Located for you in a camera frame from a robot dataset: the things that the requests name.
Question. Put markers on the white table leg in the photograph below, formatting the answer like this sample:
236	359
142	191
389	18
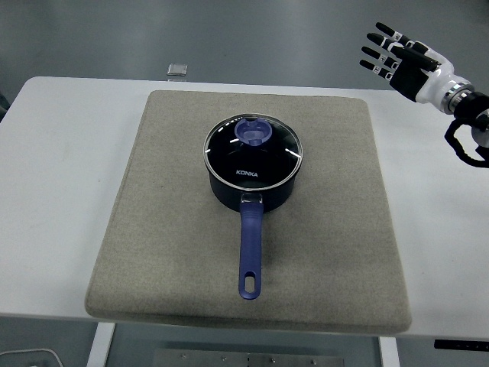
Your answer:
389	353
100	344

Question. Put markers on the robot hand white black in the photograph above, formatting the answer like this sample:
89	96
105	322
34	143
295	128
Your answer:
435	80

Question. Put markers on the grey fabric mat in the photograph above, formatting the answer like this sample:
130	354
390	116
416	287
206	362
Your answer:
172	229

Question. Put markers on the small silver floor plate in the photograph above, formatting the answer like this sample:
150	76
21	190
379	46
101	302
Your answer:
177	70

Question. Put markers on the grey metal plate with screws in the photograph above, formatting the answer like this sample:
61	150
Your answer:
248	359

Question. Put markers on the black bar under table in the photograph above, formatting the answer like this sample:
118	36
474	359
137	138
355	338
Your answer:
462	344

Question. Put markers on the glass lid with blue knob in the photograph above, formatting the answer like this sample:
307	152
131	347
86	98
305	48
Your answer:
252	153

